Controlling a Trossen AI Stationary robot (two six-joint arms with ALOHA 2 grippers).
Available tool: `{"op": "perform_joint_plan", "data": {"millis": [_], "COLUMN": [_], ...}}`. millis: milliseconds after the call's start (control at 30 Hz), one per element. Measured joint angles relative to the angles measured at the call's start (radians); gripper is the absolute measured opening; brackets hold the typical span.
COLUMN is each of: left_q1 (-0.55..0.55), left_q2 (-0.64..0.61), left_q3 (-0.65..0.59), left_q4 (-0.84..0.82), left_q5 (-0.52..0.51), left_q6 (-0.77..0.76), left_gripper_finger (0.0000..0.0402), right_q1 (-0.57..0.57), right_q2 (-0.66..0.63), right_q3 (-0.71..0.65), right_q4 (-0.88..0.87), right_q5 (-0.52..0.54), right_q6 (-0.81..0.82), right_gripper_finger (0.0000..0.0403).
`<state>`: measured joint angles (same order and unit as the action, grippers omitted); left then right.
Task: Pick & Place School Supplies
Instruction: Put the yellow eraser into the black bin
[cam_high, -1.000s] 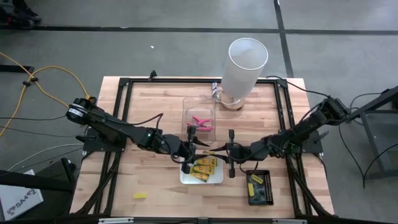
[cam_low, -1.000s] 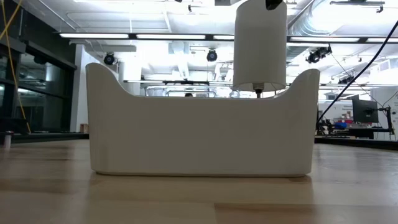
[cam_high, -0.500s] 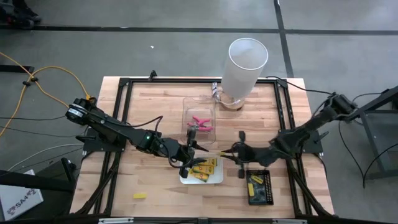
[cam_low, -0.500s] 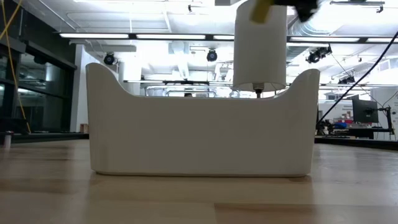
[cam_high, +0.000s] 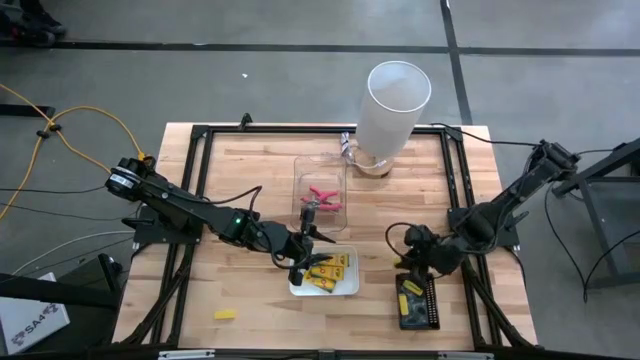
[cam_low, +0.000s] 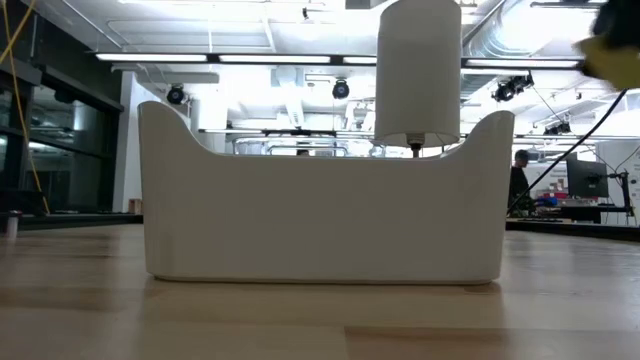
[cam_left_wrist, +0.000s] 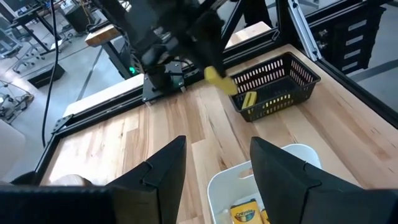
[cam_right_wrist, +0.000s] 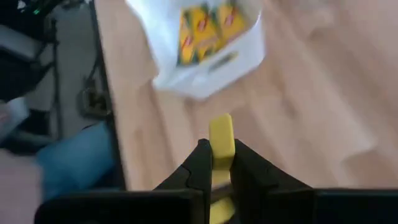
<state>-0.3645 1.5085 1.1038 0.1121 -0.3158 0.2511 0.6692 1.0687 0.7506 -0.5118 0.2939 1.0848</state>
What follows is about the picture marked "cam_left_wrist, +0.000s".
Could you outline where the black slotted plastic basket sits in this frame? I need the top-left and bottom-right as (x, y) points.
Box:
(229, 51), (322, 123)

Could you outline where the yellow crayon box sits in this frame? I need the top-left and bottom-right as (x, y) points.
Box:
(260, 208), (272, 224)
(229, 198), (265, 224)

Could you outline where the black aluminium table frame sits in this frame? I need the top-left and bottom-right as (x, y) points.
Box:
(30, 0), (398, 187)

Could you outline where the silver aluminium post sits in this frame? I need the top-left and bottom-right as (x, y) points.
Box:
(286, 0), (323, 62)

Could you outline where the black drawer cabinet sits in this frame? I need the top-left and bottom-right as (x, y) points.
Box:
(306, 4), (389, 76)

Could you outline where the black floor cable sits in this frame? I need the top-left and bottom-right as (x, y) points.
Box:
(41, 0), (60, 147)

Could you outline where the wooden top background table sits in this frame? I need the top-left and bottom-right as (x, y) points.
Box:
(83, 23), (133, 80)

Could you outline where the grey office chair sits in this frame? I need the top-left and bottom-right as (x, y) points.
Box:
(0, 18), (47, 75)

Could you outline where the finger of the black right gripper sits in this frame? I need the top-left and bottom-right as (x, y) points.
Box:
(211, 45), (230, 78)
(194, 49), (215, 71)

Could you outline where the yellow rectangular eraser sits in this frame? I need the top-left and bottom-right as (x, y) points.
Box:
(203, 65), (239, 96)
(241, 90), (259, 110)

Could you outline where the white plastic storage bin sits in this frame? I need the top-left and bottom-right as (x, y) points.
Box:
(206, 143), (323, 224)

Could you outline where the white shade wooden base lamp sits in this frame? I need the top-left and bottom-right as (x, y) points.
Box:
(0, 119), (94, 187)

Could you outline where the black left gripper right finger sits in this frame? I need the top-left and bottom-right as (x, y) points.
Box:
(250, 136), (398, 224)

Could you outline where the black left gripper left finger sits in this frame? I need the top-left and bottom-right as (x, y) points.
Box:
(0, 135), (187, 224)

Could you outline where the black box on floor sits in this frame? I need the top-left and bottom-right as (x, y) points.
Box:
(26, 63), (67, 90)

